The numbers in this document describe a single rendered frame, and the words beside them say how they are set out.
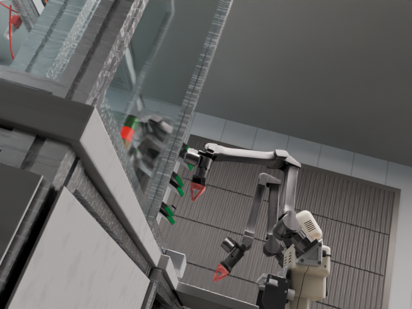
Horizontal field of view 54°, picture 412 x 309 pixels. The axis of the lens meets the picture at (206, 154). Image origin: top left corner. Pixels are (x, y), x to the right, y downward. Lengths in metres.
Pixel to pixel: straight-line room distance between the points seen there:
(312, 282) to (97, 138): 1.70
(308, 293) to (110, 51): 1.68
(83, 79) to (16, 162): 0.10
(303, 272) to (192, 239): 2.72
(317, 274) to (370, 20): 2.13
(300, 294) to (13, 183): 1.73
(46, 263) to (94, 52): 0.19
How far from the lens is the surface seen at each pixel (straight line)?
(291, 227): 1.78
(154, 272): 0.91
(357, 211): 4.91
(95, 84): 0.37
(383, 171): 5.25
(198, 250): 4.52
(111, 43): 0.39
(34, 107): 0.32
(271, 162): 2.00
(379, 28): 3.52
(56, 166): 0.31
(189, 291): 1.38
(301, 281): 1.95
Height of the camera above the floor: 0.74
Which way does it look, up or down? 23 degrees up
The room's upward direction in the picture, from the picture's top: 18 degrees clockwise
